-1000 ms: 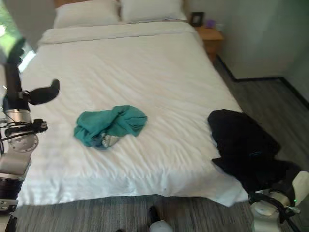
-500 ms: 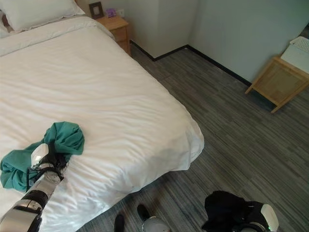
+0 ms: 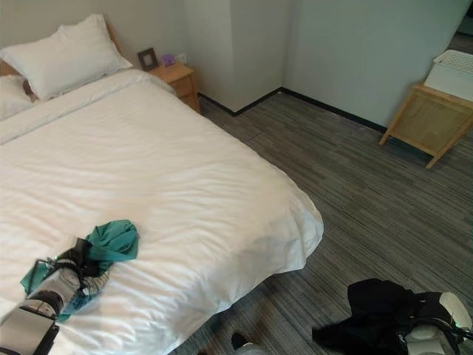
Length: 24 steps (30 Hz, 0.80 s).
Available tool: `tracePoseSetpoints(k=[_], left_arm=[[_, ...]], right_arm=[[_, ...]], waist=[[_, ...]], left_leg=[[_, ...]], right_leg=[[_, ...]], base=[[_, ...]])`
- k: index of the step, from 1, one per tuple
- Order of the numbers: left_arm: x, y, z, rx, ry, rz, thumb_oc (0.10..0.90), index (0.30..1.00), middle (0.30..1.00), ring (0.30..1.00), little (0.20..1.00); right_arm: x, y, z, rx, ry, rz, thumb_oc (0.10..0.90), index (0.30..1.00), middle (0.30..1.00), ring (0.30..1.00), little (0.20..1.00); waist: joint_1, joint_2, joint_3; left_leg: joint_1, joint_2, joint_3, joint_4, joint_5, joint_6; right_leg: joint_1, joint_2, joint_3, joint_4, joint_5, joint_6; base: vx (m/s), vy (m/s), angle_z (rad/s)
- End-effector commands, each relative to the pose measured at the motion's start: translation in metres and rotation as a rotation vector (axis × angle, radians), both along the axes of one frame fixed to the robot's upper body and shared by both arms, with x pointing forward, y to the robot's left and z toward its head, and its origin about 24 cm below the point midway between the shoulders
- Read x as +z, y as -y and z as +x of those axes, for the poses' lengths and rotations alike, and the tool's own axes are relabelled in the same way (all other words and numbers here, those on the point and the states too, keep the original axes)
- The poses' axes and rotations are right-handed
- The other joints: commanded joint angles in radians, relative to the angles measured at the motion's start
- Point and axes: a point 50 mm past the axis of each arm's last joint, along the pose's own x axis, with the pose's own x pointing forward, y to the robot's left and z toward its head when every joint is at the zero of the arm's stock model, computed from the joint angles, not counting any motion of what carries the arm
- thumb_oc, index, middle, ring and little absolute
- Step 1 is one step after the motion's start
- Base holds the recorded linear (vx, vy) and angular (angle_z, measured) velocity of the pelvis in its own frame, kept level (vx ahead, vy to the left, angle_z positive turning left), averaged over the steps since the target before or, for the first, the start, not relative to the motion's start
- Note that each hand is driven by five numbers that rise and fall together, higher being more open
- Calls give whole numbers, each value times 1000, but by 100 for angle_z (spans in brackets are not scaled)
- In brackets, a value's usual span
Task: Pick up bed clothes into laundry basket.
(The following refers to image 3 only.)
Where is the white duvet on bed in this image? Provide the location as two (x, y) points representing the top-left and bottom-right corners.
(0, 68), (325, 355)

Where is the white frilled pillow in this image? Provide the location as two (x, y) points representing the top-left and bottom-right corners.
(0, 75), (35, 121)

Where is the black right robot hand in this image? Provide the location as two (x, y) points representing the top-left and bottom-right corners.
(421, 291), (466, 331)

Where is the wooden nightstand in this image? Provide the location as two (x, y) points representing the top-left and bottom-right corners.
(147, 61), (203, 114)

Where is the white perforated pad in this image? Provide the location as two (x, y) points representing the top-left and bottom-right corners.
(432, 50), (473, 72)

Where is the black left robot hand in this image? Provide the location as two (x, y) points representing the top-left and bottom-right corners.
(54, 237), (109, 294)

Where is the black garment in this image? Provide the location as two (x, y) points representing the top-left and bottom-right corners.
(312, 278), (450, 355)

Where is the white basket liner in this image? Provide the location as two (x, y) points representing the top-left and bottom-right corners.
(424, 65), (473, 101)

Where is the teal garment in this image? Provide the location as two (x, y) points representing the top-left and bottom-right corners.
(20, 219), (141, 323)

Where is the dark picture frame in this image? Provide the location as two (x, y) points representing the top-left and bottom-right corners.
(137, 47), (160, 72)

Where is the large white pillow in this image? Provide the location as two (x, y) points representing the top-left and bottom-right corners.
(0, 13), (134, 102)

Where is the wooden laundry basket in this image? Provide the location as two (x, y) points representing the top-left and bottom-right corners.
(379, 81), (473, 170)

